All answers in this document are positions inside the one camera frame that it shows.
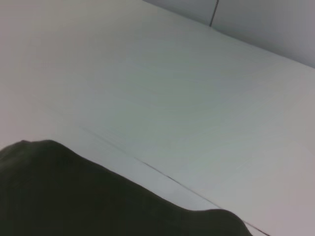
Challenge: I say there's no dark green t-shirt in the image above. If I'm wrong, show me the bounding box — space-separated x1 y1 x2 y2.
0 139 254 236

